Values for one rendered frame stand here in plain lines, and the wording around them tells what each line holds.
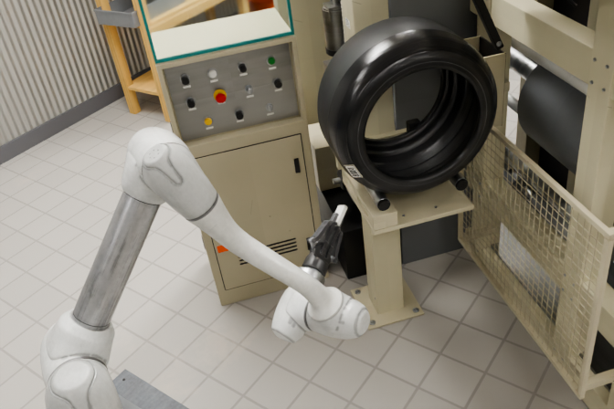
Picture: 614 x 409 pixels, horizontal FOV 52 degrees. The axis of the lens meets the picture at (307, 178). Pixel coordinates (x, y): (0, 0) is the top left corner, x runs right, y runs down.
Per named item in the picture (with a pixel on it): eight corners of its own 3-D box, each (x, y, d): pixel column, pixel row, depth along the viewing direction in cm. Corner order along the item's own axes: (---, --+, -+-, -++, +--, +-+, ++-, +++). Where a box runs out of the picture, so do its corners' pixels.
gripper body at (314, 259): (295, 264, 185) (307, 237, 190) (312, 278, 190) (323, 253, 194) (312, 266, 180) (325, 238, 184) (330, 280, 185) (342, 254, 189)
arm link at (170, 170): (228, 194, 149) (208, 173, 159) (183, 141, 138) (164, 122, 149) (185, 231, 147) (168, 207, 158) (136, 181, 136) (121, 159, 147)
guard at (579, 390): (457, 239, 282) (459, 99, 243) (460, 238, 282) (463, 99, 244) (579, 400, 208) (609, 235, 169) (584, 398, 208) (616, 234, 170)
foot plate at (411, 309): (350, 291, 305) (350, 288, 304) (402, 277, 309) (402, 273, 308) (368, 330, 283) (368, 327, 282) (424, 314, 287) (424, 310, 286)
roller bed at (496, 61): (444, 111, 257) (444, 43, 240) (478, 104, 259) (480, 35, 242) (467, 133, 240) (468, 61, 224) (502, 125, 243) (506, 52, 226)
